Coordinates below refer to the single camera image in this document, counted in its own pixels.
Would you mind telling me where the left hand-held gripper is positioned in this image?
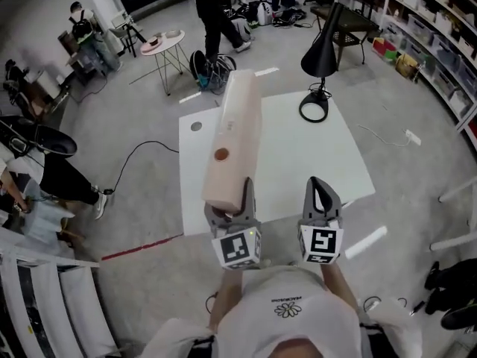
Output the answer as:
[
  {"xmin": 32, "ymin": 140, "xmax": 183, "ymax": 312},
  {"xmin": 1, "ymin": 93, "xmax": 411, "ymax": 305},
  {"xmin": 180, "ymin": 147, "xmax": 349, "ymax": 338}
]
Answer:
[{"xmin": 203, "ymin": 176, "xmax": 262, "ymax": 271}]

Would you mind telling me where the yellow box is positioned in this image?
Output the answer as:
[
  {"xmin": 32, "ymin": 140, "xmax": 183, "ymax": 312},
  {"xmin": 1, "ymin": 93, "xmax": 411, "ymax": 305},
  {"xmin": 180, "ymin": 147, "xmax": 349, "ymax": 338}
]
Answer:
[{"xmin": 394, "ymin": 52, "xmax": 419, "ymax": 80}]

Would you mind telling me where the person's right forearm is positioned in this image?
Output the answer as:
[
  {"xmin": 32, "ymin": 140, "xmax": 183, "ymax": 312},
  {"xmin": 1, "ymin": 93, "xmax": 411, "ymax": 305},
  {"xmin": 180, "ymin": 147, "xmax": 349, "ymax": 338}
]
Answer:
[{"xmin": 320, "ymin": 261, "xmax": 361, "ymax": 313}]

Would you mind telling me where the pale plastic bag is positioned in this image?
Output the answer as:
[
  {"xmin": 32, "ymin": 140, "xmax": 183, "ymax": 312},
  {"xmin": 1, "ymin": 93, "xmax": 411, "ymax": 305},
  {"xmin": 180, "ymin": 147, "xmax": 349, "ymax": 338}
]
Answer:
[{"xmin": 20, "ymin": 195, "xmax": 76, "ymax": 246}]

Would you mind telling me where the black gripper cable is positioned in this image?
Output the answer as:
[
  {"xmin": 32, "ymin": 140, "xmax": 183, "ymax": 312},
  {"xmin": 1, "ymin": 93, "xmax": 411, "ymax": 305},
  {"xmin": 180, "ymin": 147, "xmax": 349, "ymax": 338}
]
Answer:
[{"xmin": 205, "ymin": 292, "xmax": 220, "ymax": 332}]

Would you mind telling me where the red floor tape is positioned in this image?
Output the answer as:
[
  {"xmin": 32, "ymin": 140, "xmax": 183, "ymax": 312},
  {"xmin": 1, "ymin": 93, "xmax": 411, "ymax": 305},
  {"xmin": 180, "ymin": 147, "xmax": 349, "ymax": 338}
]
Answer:
[{"xmin": 101, "ymin": 236, "xmax": 185, "ymax": 262}]

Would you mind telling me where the black desk lamp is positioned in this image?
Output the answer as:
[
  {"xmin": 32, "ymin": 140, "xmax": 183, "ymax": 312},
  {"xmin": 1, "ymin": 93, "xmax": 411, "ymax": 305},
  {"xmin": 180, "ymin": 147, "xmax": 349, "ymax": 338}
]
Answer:
[{"xmin": 299, "ymin": 2, "xmax": 345, "ymax": 124}]

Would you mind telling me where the person's left forearm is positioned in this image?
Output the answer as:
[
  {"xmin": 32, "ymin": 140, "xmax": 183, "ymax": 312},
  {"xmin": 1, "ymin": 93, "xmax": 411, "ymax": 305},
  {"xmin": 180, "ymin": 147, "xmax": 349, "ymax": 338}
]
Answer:
[{"xmin": 207, "ymin": 268, "xmax": 245, "ymax": 331}]

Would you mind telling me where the white metal shelf rack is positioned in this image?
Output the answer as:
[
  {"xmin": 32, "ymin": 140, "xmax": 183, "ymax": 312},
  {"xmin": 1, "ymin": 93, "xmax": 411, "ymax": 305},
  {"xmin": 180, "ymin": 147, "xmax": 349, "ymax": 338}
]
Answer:
[{"xmin": 0, "ymin": 233, "xmax": 121, "ymax": 358}]

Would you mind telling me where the red and green box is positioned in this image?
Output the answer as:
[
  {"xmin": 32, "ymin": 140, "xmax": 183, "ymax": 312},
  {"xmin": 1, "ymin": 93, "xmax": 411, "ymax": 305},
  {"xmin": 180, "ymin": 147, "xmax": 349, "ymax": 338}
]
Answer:
[{"xmin": 372, "ymin": 37, "xmax": 398, "ymax": 63}]

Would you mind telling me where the white bag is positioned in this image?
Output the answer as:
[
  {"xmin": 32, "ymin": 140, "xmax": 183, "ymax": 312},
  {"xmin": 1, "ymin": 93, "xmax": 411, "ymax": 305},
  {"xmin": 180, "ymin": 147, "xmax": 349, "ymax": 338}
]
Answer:
[{"xmin": 256, "ymin": 0, "xmax": 274, "ymax": 26}]

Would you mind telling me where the black harness strap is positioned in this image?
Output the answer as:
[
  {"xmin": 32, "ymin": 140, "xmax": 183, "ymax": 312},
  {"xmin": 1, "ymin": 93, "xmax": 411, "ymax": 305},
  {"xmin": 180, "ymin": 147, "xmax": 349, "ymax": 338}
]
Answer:
[
  {"xmin": 189, "ymin": 336, "xmax": 215, "ymax": 358},
  {"xmin": 359, "ymin": 321, "xmax": 402, "ymax": 358}
]

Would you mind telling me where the grey backpack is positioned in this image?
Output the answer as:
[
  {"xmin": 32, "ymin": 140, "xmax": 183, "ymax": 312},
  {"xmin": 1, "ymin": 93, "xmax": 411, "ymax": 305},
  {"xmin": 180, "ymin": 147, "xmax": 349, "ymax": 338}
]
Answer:
[{"xmin": 229, "ymin": 15, "xmax": 253, "ymax": 42}]

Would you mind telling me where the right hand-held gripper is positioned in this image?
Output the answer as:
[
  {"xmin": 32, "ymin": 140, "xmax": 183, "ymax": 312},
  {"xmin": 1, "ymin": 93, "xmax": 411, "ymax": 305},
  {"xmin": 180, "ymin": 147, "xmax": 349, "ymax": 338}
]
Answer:
[{"xmin": 297, "ymin": 177, "xmax": 344, "ymax": 265}]

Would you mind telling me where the pink round side table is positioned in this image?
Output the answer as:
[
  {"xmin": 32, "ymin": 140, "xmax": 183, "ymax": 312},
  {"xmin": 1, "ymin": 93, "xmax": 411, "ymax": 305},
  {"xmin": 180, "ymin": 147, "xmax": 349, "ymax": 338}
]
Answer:
[{"xmin": 139, "ymin": 29, "xmax": 186, "ymax": 97}]

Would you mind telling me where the black chair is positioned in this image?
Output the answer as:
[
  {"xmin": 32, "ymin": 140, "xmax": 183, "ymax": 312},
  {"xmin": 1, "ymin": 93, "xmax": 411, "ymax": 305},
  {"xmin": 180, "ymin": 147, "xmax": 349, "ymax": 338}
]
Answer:
[{"xmin": 110, "ymin": 16, "xmax": 147, "ymax": 58}]

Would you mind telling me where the black floor cable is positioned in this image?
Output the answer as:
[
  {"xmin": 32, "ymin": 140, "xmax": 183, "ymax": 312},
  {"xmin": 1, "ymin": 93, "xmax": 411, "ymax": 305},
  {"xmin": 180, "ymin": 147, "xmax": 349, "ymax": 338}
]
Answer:
[{"xmin": 103, "ymin": 140, "xmax": 180, "ymax": 197}]

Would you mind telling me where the white storage shelving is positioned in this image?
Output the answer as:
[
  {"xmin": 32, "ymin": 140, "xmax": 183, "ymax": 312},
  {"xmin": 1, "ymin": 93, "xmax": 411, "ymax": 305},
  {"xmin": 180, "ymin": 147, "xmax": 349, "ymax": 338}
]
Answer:
[{"xmin": 379, "ymin": 0, "xmax": 477, "ymax": 134}]

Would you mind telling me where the black backpack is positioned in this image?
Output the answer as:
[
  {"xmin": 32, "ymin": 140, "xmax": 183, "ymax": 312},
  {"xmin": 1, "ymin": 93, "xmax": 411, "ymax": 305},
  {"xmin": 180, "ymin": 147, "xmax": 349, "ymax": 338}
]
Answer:
[{"xmin": 189, "ymin": 49, "xmax": 238, "ymax": 96}]

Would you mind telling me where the thin white cable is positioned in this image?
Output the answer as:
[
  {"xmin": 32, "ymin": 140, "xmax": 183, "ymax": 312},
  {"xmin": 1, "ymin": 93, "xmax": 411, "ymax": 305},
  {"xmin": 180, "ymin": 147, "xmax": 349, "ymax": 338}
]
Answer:
[{"xmin": 357, "ymin": 124, "xmax": 411, "ymax": 148}]

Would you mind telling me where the white table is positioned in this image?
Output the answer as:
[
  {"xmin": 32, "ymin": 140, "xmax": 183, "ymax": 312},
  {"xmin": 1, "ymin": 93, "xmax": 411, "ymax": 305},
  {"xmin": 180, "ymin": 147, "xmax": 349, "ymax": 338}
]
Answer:
[{"xmin": 177, "ymin": 89, "xmax": 376, "ymax": 236}]

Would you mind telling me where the white furniture leg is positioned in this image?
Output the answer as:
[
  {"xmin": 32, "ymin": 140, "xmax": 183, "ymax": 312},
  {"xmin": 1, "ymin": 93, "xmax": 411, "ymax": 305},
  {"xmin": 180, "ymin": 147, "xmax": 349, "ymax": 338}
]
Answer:
[
  {"xmin": 429, "ymin": 232, "xmax": 477, "ymax": 252},
  {"xmin": 438, "ymin": 176, "xmax": 477, "ymax": 203}
]

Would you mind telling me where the dark green table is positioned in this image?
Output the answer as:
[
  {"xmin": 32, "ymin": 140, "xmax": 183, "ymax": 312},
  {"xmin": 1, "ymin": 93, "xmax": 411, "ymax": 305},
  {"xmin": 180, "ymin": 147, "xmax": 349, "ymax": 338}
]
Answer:
[{"xmin": 310, "ymin": 4, "xmax": 379, "ymax": 71}]

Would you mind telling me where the person's chin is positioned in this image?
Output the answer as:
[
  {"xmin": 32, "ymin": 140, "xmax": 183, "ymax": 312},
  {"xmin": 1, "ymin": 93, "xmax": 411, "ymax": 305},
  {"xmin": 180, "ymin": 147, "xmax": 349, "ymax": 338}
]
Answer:
[{"xmin": 260, "ymin": 336, "xmax": 361, "ymax": 358}]

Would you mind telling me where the person's white flower-print shirt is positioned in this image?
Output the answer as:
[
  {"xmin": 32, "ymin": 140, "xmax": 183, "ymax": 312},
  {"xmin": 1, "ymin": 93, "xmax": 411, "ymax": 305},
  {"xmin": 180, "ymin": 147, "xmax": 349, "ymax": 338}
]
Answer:
[{"xmin": 139, "ymin": 265, "xmax": 424, "ymax": 358}]

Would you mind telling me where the black oval object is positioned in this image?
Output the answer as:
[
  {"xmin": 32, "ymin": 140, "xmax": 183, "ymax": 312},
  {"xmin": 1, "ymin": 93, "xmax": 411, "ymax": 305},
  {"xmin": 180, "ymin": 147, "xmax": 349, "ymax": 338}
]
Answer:
[{"xmin": 0, "ymin": 116, "xmax": 78, "ymax": 160}]

